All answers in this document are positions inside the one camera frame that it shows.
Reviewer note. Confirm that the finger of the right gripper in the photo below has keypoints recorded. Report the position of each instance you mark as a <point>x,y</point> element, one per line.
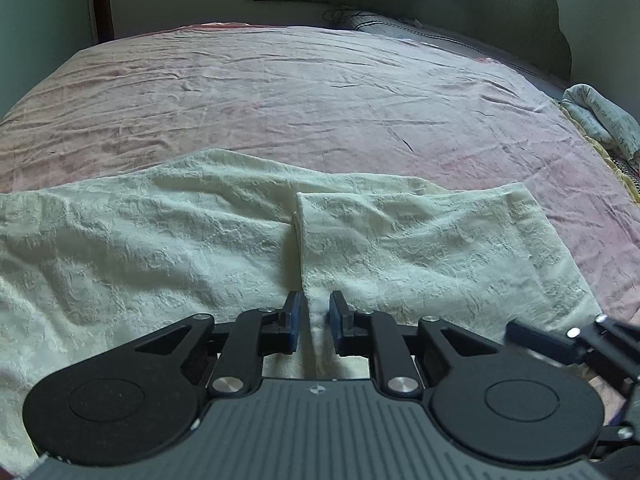
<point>556,347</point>

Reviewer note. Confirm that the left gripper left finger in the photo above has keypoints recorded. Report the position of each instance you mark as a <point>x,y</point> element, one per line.
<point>241,346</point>

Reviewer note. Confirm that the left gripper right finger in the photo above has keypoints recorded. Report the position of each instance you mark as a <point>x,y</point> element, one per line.
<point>377,337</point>

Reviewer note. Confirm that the cream embroidered pants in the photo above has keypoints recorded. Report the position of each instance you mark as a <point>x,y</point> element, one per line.
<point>90,265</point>

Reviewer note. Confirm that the light folded blanket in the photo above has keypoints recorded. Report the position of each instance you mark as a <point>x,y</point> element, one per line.
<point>603,120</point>

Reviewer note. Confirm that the pink bed sheet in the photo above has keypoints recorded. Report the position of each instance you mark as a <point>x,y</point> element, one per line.
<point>332,101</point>

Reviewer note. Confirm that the grey patterned pillow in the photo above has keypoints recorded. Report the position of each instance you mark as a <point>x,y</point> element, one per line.
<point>366,21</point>

